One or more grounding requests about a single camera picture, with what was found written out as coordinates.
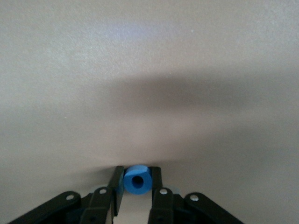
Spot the brown table cover sheet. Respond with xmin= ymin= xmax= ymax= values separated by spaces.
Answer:
xmin=0 ymin=0 xmax=299 ymax=224

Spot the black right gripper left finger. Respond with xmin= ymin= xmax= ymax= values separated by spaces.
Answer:
xmin=7 ymin=166 xmax=124 ymax=224

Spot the blue foam letter o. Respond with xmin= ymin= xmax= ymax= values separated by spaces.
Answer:
xmin=123 ymin=164 xmax=154 ymax=195

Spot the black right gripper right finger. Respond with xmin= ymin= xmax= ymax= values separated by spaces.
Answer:
xmin=147 ymin=166 xmax=246 ymax=224

